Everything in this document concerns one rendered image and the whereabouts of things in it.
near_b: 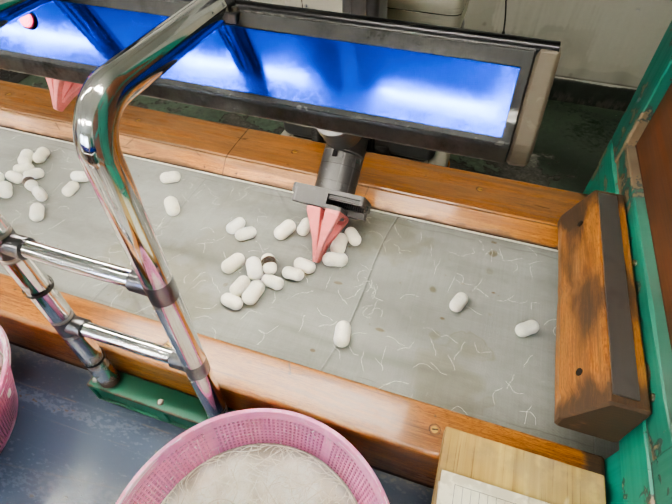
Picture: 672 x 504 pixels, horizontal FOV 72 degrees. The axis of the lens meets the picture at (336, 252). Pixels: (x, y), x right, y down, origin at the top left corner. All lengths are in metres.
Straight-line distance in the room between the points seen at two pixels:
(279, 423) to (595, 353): 0.32
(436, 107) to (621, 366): 0.29
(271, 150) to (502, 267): 0.42
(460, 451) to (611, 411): 0.14
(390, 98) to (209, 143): 0.56
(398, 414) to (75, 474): 0.38
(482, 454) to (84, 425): 0.47
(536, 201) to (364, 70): 0.48
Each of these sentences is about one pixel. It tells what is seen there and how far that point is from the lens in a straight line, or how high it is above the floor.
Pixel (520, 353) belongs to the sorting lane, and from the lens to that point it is 0.62.
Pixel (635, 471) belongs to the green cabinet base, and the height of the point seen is 0.82.
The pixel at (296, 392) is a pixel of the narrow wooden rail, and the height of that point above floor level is 0.76.
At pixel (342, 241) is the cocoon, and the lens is 0.66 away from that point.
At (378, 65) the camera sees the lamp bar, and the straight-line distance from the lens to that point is 0.35.
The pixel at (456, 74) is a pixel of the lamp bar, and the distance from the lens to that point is 0.34.
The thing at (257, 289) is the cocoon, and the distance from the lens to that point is 0.62.
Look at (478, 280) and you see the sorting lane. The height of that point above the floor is 0.74.
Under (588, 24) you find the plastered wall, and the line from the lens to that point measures 2.61.
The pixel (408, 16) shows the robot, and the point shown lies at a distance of 1.39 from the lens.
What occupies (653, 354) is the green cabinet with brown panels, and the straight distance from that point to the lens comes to 0.52.
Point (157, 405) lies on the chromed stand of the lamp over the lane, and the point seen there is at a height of 0.71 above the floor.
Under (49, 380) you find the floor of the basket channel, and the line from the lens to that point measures 0.74.
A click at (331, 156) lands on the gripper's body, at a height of 0.86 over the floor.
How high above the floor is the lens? 1.24
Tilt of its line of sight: 48 degrees down
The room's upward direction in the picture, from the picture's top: straight up
